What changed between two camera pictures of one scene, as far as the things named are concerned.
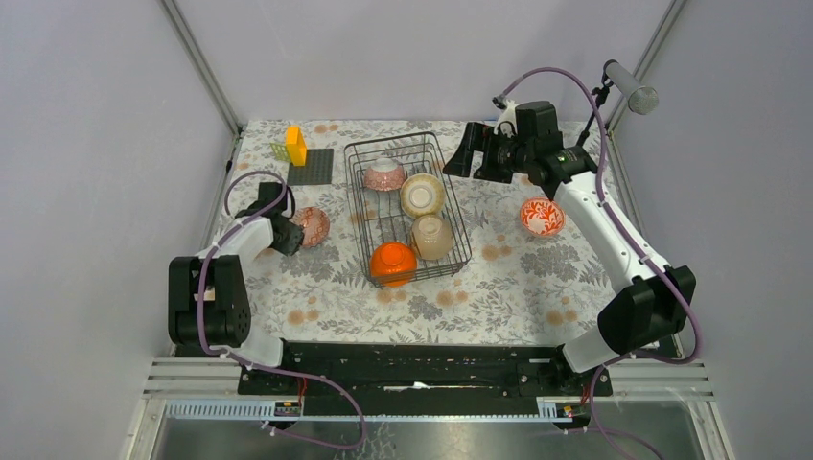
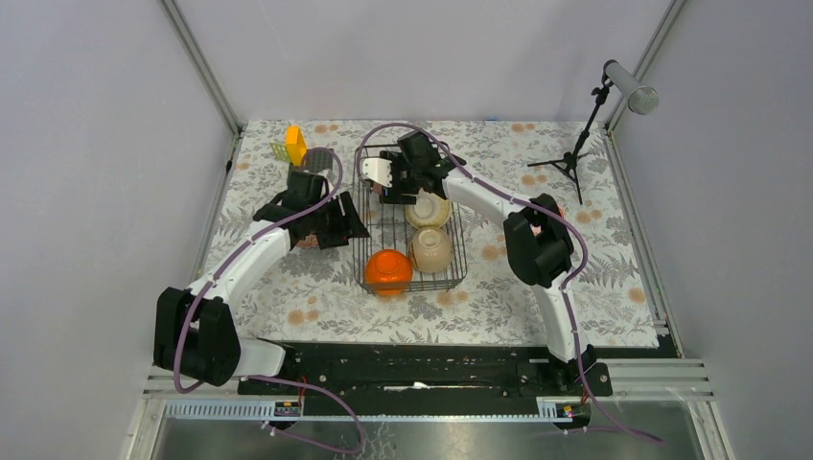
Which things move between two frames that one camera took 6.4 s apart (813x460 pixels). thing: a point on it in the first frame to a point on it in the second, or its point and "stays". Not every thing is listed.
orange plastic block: (296, 146) stays
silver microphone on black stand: (641, 100) stays
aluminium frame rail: (204, 74) stays
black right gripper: (475, 139) to (393, 195)
